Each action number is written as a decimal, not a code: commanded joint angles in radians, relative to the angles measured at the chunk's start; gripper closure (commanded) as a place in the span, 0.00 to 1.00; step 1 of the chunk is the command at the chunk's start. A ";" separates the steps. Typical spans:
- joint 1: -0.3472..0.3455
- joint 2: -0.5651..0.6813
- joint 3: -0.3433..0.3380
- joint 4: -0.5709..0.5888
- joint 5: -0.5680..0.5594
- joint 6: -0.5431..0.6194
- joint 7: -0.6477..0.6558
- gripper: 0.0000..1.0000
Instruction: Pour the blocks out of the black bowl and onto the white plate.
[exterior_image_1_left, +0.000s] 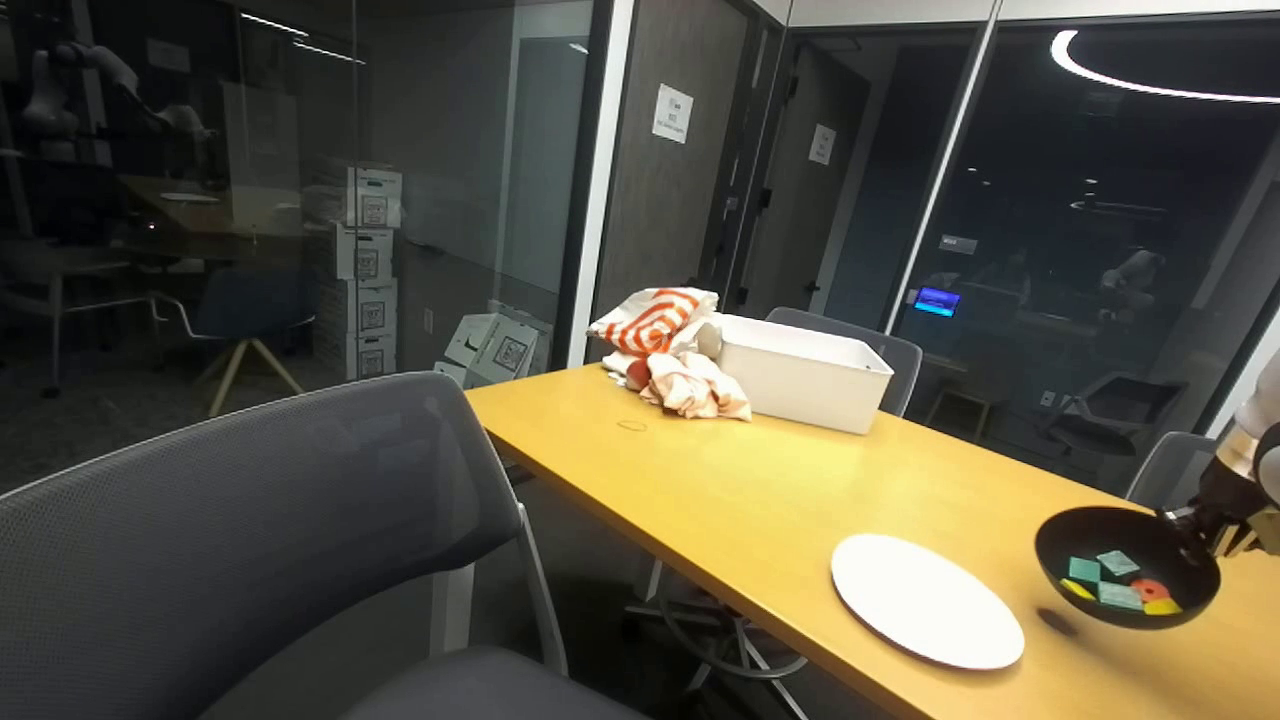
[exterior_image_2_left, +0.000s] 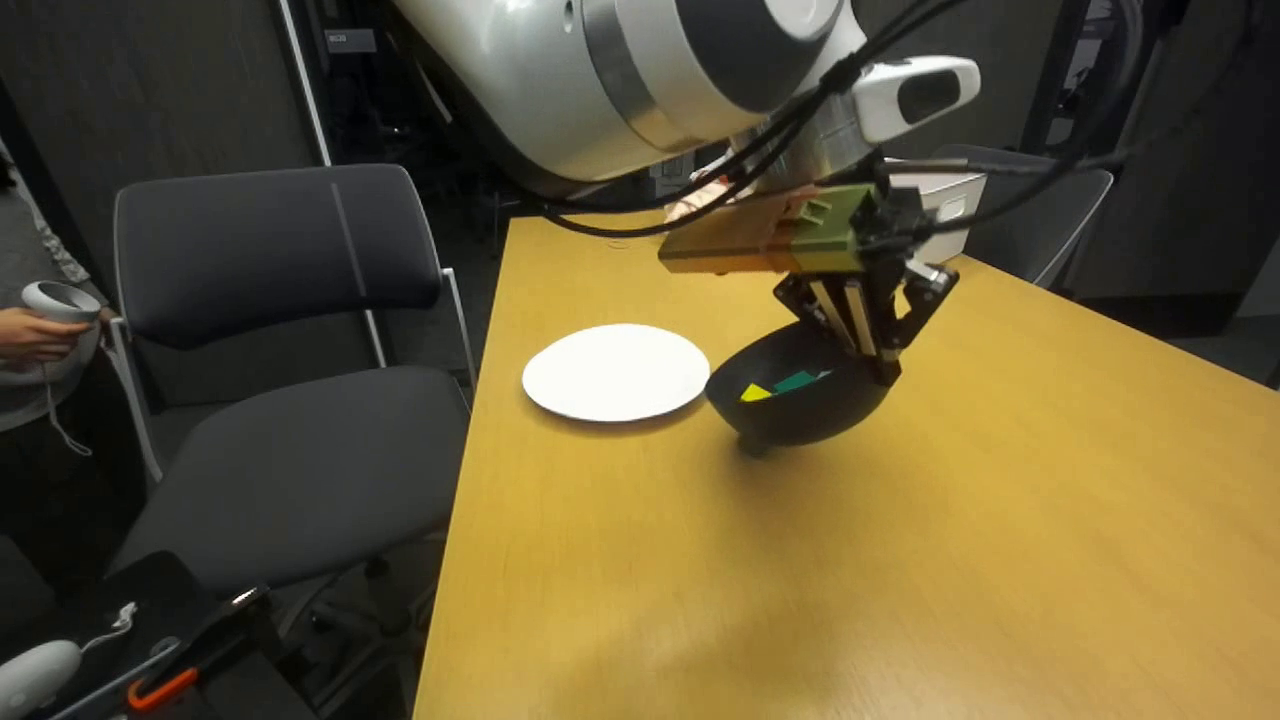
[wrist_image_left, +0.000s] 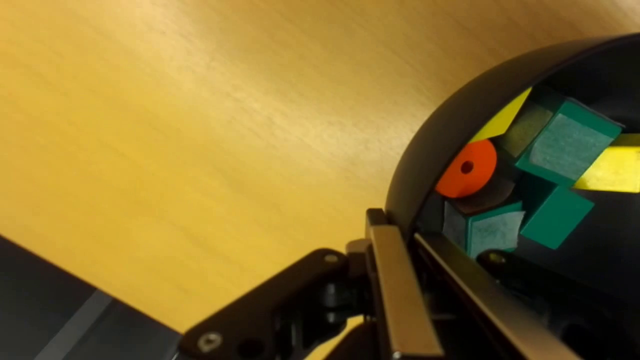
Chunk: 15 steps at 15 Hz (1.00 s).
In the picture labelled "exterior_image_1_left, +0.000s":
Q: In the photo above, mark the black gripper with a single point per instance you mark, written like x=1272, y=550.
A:
x=1232, y=499

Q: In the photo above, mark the red square block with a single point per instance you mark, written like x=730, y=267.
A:
x=1155, y=591

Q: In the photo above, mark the black bowl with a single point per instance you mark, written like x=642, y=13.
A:
x=1127, y=567

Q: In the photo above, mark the yellow square block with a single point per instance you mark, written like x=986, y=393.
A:
x=1163, y=605
x=1078, y=591

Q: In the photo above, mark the teal square block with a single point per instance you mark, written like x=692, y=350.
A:
x=1121, y=599
x=1085, y=569
x=1118, y=563

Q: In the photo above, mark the white round plate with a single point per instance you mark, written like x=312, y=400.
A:
x=927, y=601

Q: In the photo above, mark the light grey chair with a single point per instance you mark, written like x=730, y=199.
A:
x=1167, y=468

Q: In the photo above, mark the blue glowing screen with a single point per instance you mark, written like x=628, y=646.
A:
x=933, y=302

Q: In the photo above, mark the white plastic bin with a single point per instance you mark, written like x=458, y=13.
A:
x=803, y=371

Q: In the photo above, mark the orange white crumpled cloth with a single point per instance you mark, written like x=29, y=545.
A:
x=687, y=385

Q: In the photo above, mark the small paper door sign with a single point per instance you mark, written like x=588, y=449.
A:
x=821, y=146

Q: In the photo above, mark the orange white patterned pillow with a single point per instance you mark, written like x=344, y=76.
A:
x=652, y=316

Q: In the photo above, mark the white box with print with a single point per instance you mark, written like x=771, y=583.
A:
x=491, y=345

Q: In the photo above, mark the stack of white boxes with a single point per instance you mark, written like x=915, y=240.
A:
x=367, y=272

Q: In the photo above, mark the large grey office chair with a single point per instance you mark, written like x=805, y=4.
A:
x=252, y=563

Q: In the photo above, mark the dark chair with wooden legs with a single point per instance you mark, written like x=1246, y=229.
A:
x=241, y=321

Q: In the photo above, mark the white paper wall sign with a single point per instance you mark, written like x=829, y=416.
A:
x=672, y=112

